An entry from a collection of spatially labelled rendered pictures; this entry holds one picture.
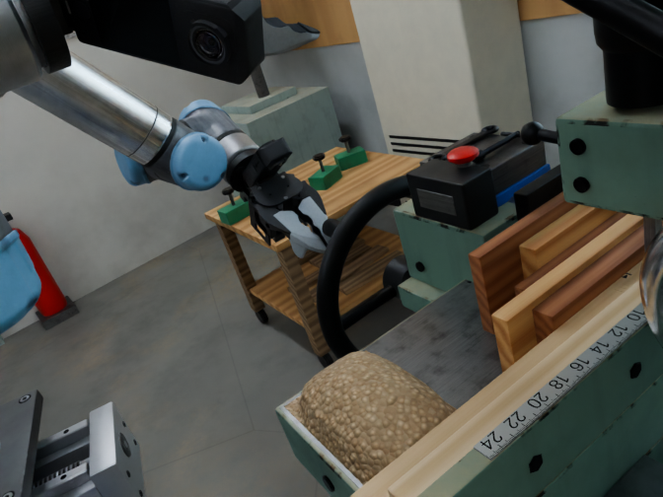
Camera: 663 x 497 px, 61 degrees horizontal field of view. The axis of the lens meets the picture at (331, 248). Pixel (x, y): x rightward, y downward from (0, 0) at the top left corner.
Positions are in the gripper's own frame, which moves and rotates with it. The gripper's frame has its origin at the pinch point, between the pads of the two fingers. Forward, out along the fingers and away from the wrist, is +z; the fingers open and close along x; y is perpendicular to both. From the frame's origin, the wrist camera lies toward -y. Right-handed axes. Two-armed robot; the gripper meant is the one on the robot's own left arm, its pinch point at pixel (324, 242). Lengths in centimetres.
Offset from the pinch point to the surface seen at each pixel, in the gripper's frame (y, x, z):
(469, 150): -23.7, -5.7, 14.1
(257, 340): 141, -19, -64
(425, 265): -9.6, -2.2, 15.3
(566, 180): -29.2, -3.8, 24.5
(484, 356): -17.7, 5.5, 28.6
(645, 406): -22.2, 1.9, 38.9
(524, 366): -24.4, 7.8, 32.1
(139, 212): 186, -21, -197
